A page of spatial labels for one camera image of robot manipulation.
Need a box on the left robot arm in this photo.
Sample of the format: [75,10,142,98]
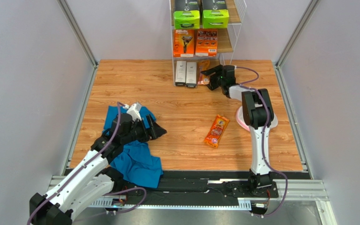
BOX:
[27,112,167,225]

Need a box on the orange disposable razor pack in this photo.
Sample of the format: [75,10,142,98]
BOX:
[203,115,230,148]

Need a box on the orange razor box back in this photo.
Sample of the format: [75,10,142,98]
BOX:
[195,29,218,57]

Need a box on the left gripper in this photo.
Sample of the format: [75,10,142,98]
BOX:
[121,114,167,145]

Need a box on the orange razor box front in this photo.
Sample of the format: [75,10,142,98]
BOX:
[172,30,195,58]

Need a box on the black green razor box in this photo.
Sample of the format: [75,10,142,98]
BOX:
[202,0,230,29]
[172,0,200,30]

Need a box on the orange toothbrush pack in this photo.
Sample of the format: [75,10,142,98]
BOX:
[197,60,210,85]

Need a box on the orange razor box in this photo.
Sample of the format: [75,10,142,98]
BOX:
[172,30,195,58]
[195,29,218,57]

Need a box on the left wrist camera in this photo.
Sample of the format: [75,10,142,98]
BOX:
[122,102,143,122]

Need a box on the white wire shelf rack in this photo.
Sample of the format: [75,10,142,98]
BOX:
[169,0,247,88]

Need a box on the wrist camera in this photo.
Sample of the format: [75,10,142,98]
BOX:
[224,65,236,71]
[122,102,143,122]

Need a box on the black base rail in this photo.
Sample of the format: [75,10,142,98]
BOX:
[89,168,279,210]

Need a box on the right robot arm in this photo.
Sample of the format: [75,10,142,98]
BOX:
[201,65,275,196]

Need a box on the white tall box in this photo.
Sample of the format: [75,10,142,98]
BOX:
[174,60,187,86]
[186,61,197,88]

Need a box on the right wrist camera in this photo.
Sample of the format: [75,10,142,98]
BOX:
[224,65,236,71]

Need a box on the blue cloth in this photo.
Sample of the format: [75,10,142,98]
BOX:
[102,105,164,189]

